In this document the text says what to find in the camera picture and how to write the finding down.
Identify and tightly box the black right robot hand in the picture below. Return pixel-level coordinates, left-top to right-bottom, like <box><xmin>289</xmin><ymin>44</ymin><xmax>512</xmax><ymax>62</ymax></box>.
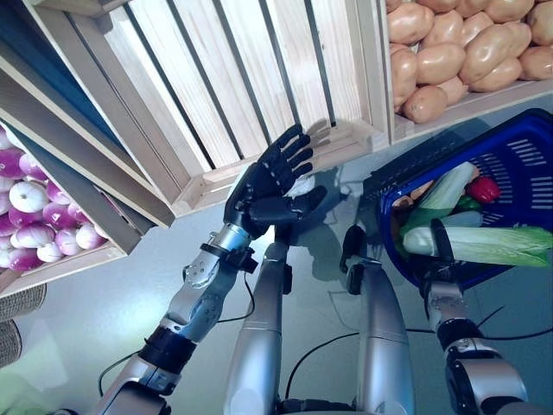
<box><xmin>421</xmin><ymin>218</ymin><xmax>460</xmax><ymax>284</ymax></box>

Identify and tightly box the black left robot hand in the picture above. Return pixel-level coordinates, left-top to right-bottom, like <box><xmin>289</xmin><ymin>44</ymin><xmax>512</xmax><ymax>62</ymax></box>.
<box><xmin>222</xmin><ymin>124</ymin><xmax>328</xmax><ymax>237</ymax></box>

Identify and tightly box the napa cabbage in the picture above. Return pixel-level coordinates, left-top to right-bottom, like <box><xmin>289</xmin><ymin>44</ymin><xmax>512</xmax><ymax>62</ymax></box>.
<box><xmin>408</xmin><ymin>163</ymin><xmax>476</xmax><ymax>217</ymax></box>
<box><xmin>401</xmin><ymin>224</ymin><xmax>553</xmax><ymax>269</ymax></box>
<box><xmin>399</xmin><ymin>207</ymin><xmax>484</xmax><ymax>243</ymax></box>

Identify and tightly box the blue plastic shopping basket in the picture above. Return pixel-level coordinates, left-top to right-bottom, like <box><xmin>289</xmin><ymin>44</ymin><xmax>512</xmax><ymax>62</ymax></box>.
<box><xmin>362</xmin><ymin>107</ymin><xmax>553</xmax><ymax>291</ymax></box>

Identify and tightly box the green bell pepper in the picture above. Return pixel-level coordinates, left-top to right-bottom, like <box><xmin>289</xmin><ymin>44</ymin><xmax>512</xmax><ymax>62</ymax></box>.
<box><xmin>455</xmin><ymin>196</ymin><xmax>483</xmax><ymax>213</ymax></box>

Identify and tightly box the orange carrot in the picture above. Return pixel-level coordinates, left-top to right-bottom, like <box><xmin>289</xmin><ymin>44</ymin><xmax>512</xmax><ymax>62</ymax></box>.
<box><xmin>408</xmin><ymin>179</ymin><xmax>435</xmax><ymax>202</ymax></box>

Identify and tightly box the red bell pepper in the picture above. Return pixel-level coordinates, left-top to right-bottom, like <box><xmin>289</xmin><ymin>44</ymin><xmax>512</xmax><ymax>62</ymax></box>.
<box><xmin>466</xmin><ymin>176</ymin><xmax>501</xmax><ymax>202</ymax></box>

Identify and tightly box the wooden crate with slatted floor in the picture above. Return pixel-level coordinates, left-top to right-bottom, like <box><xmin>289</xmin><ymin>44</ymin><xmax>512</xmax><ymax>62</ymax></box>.
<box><xmin>23</xmin><ymin>0</ymin><xmax>392</xmax><ymax>217</ymax></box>

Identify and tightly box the wooden potato crate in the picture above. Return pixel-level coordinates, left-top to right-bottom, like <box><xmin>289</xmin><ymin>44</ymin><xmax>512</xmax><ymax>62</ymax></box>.
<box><xmin>375</xmin><ymin>0</ymin><xmax>553</xmax><ymax>146</ymax></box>

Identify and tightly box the wooden display stand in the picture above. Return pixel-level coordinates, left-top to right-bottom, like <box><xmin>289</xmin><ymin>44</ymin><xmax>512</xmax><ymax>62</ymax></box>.
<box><xmin>0</xmin><ymin>0</ymin><xmax>176</xmax><ymax>256</ymax></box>

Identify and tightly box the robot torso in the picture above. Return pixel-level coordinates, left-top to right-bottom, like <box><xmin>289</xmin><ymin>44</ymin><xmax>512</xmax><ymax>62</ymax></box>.
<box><xmin>276</xmin><ymin>397</ymin><xmax>359</xmax><ymax>415</ymax></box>

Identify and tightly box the wooden onion crate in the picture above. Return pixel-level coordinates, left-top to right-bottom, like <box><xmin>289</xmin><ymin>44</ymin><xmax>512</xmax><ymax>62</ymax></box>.
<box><xmin>0</xmin><ymin>120</ymin><xmax>143</xmax><ymax>299</ymax></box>

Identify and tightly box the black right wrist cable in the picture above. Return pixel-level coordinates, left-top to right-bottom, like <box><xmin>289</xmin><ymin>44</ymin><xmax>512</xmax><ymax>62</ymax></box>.
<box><xmin>474</xmin><ymin>305</ymin><xmax>507</xmax><ymax>330</ymax></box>

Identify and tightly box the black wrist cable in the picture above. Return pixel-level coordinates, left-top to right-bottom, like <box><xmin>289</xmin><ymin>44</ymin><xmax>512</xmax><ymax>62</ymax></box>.
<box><xmin>474</xmin><ymin>305</ymin><xmax>507</xmax><ymax>330</ymax></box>
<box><xmin>215</xmin><ymin>270</ymin><xmax>257</xmax><ymax>325</ymax></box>

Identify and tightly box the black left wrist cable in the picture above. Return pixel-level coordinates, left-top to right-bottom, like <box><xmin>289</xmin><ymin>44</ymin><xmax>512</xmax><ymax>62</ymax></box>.
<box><xmin>215</xmin><ymin>270</ymin><xmax>257</xmax><ymax>325</ymax></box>

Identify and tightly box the black floor cable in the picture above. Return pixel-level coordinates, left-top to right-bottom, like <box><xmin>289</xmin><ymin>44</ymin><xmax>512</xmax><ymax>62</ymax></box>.
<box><xmin>405</xmin><ymin>326</ymin><xmax>553</xmax><ymax>342</ymax></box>
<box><xmin>283</xmin><ymin>330</ymin><xmax>362</xmax><ymax>401</ymax></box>

